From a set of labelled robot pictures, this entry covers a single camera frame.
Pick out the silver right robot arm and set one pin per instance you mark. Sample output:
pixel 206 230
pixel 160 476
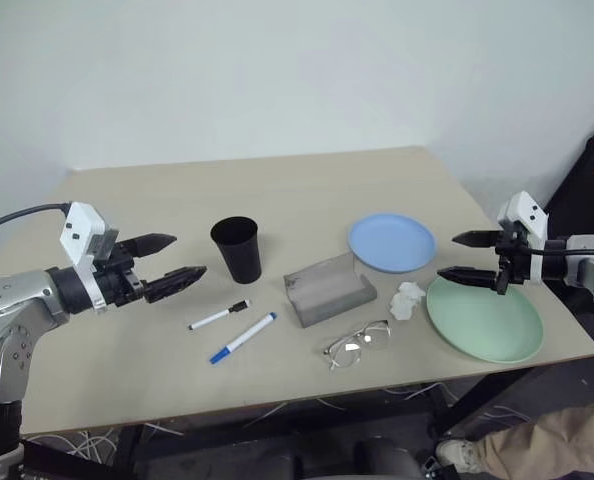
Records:
pixel 592 265

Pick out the white tissue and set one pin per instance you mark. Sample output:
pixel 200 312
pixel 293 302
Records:
pixel 404 300

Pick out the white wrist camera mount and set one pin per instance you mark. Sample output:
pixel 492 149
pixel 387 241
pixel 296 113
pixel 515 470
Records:
pixel 79 225
pixel 524 207

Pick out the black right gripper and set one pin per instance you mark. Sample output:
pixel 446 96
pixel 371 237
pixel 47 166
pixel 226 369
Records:
pixel 514 265

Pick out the person's khaki trouser leg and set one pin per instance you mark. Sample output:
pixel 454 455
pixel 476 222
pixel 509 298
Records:
pixel 552 440

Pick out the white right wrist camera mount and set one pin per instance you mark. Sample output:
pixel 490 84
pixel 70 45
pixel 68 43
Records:
pixel 524 207

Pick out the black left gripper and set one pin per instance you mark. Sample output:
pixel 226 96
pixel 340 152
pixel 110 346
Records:
pixel 119 282

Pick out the black table leg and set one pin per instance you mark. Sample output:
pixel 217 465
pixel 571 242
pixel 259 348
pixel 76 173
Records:
pixel 477 405
pixel 67 462

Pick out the small dark floor device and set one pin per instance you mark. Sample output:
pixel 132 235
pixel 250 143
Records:
pixel 432 464

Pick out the black bag with orange tag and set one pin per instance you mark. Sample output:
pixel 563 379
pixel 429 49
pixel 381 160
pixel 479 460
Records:
pixel 584 190

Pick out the white marker with black cap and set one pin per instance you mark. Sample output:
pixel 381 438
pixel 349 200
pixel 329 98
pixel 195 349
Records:
pixel 212 318

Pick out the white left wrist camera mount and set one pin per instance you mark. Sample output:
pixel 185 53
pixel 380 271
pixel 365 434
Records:
pixel 79 225

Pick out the white marker with blue cap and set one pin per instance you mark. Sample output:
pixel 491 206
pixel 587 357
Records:
pixel 244 337

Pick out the light blue plate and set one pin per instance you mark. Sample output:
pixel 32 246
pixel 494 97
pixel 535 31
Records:
pixel 392 242

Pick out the thin-framed clear glasses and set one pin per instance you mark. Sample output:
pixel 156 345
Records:
pixel 349 345

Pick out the person's beige shoe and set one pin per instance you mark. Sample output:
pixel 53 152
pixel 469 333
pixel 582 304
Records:
pixel 454 452

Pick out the grey glasses case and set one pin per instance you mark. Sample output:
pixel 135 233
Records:
pixel 322 300

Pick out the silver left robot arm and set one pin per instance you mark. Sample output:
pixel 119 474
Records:
pixel 7 300

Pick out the light green plate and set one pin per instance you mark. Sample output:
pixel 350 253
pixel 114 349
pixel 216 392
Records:
pixel 482 325

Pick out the black plastic cup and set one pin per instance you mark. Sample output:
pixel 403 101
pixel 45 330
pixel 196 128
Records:
pixel 239 255

